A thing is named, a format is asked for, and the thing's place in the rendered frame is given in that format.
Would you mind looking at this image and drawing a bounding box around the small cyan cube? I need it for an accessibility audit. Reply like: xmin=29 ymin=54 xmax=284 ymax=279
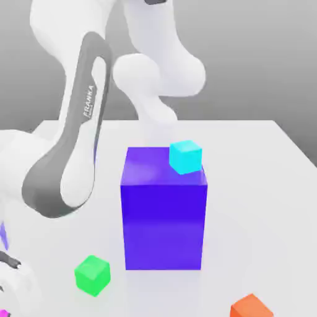
xmin=168 ymin=139 xmax=203 ymax=176

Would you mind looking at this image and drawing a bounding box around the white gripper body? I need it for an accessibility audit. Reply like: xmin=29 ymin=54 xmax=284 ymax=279
xmin=0 ymin=264 xmax=42 ymax=317

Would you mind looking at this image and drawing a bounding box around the small orange cube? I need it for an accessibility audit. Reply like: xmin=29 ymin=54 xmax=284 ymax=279
xmin=229 ymin=293 xmax=275 ymax=317

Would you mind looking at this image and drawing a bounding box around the large purple box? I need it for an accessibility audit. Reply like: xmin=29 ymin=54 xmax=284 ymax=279
xmin=119 ymin=146 xmax=209 ymax=271

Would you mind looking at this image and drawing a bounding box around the small green cube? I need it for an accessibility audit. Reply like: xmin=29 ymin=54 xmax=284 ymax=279
xmin=74 ymin=254 xmax=111 ymax=298

